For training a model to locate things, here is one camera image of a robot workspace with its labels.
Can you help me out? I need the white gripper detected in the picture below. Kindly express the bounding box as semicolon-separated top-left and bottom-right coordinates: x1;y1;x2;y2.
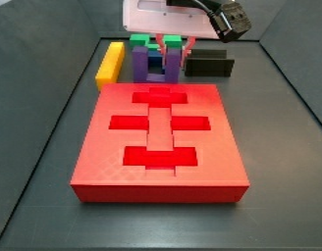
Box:
123;0;218;68

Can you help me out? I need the purple U-shaped block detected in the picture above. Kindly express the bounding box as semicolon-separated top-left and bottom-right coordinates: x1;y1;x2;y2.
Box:
132;46;181;83

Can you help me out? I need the red slotted puzzle board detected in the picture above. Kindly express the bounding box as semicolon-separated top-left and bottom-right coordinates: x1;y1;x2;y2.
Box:
71;83;250;203

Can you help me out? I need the green U-shaped block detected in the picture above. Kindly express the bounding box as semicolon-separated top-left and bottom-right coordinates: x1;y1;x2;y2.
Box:
130;33;182;50

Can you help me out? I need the black block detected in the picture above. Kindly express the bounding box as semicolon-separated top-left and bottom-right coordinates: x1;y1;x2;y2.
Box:
185;49;234;77

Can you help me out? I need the yellow rectangular bar block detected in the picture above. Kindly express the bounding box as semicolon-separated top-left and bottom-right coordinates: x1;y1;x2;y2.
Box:
96;41;126;89

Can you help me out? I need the black cable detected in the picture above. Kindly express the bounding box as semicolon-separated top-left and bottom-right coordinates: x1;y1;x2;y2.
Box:
164;0;223;18

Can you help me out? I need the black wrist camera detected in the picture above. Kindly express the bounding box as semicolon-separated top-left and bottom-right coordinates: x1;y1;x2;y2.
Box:
210;1;251;43

